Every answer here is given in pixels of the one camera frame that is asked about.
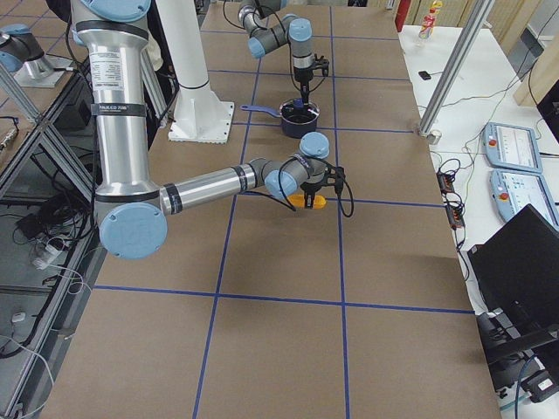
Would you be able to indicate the upper teach pendant tablet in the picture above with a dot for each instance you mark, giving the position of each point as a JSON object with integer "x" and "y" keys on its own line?
{"x": 511, "y": 147}

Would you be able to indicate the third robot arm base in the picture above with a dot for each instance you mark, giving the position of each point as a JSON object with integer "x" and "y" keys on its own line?
{"x": 23, "y": 56}

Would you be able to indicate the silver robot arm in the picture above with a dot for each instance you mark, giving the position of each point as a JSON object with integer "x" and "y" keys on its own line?
{"x": 267, "y": 33}
{"x": 131, "y": 209}

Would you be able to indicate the lower teach pendant tablet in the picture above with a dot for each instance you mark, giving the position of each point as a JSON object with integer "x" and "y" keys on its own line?
{"x": 513, "y": 190}

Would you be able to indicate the white camera stand column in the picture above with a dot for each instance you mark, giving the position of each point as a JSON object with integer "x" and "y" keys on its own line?
{"x": 199, "y": 114}

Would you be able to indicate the red patterned plastic bottle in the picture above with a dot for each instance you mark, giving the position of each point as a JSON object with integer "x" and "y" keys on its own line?
{"x": 428, "y": 23}

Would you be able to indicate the blue saucepan with handle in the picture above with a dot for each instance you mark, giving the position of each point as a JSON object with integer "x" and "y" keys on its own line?
{"x": 290, "y": 129}

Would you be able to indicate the black laptop on stand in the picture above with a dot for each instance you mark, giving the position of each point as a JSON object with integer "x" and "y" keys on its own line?
{"x": 517, "y": 271}

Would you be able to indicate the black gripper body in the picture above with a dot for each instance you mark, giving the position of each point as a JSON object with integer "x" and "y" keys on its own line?
{"x": 313, "y": 185}
{"x": 303, "y": 81}

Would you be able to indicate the aluminium frame post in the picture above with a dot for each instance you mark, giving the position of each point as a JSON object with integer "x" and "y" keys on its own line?
{"x": 465, "y": 41}

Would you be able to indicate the teach pendant tablet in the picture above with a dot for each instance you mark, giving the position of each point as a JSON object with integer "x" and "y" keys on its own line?
{"x": 511, "y": 147}
{"x": 513, "y": 190}

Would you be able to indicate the yellow corn cob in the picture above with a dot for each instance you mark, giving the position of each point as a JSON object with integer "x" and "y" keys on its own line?
{"x": 297, "y": 200}

